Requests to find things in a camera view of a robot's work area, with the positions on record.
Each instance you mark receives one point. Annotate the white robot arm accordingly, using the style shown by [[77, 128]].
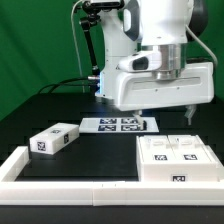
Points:
[[130, 26]]

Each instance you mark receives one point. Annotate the white U-shaped fence frame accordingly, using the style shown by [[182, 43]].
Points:
[[13, 192]]

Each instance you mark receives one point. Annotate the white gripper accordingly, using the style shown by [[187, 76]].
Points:
[[138, 91]]

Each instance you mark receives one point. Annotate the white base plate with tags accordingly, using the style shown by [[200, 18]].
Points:
[[118, 125]]

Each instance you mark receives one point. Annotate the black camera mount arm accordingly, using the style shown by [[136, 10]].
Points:
[[90, 36]]

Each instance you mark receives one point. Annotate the white cabinet body box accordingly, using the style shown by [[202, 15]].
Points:
[[178, 171]]

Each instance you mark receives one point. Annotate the white cabinet door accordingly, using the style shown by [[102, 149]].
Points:
[[155, 149], [189, 149]]

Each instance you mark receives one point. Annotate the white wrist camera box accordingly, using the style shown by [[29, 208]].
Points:
[[141, 61]]

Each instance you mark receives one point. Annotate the white cabinet top block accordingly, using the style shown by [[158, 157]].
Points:
[[53, 139]]

